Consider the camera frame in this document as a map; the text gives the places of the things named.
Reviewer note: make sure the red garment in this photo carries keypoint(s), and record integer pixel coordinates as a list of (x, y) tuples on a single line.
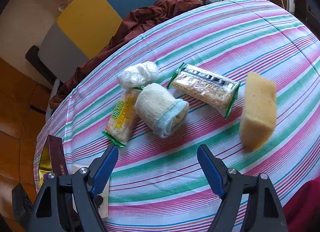
[(302, 211)]

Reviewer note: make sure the yellow sponge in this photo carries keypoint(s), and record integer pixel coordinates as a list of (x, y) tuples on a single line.
[(259, 113)]

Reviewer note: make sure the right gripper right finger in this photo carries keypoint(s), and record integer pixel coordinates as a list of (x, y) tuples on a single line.
[(264, 211)]

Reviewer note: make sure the white plastic bag ball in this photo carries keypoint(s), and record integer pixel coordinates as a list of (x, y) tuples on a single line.
[(138, 75)]

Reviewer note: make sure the dark red blanket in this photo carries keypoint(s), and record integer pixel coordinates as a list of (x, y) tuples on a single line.
[(135, 23)]

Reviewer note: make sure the maroon gold storage box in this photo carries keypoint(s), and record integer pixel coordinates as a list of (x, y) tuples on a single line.
[(52, 159)]

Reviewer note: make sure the white cardboard box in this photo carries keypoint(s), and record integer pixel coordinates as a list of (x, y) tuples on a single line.
[(101, 200)]

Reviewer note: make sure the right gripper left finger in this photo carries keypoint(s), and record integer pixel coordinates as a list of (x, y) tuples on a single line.
[(51, 211)]

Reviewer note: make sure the cream blue rolled sock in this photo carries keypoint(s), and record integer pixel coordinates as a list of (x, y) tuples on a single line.
[(160, 110)]

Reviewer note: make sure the striped bed sheet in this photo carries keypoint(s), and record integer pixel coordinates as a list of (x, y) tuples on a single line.
[(157, 184)]

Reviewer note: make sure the yellow green cracker packet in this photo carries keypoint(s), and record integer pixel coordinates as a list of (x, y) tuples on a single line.
[(123, 118)]

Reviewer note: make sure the silver cracker packet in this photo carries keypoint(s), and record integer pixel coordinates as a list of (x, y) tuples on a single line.
[(215, 90)]

